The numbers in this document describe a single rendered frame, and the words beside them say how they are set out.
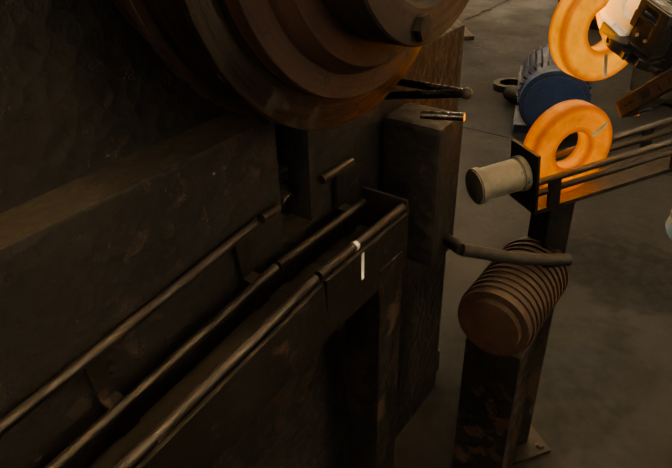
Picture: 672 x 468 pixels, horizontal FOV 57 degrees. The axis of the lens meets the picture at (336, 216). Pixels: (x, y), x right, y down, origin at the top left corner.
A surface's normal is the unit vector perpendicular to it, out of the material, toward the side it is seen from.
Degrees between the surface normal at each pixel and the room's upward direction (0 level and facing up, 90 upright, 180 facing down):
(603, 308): 0
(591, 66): 89
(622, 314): 0
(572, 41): 89
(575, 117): 90
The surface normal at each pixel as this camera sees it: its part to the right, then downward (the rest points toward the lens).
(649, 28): -0.94, 0.20
